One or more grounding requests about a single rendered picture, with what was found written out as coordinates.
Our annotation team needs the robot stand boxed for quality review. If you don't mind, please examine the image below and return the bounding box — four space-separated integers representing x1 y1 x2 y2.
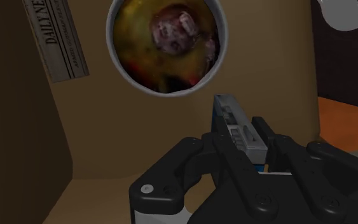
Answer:
310 0 358 111

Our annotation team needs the grey and blue remote control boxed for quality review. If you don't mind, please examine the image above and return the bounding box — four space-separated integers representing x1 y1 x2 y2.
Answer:
210 94 270 173

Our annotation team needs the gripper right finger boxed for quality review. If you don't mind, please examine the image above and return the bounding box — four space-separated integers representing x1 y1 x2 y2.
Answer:
251 116 358 218

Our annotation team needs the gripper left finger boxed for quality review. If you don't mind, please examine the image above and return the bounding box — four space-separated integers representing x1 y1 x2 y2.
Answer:
128 131 279 220

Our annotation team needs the folded grey newspaper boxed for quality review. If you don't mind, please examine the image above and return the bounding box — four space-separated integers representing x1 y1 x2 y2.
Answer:
22 0 90 84

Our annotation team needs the white bowl with food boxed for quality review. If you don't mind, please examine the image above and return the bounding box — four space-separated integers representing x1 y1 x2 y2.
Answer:
106 0 229 98

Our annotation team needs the brown table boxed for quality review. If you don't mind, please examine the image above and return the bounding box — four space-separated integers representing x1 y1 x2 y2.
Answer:
0 0 320 224

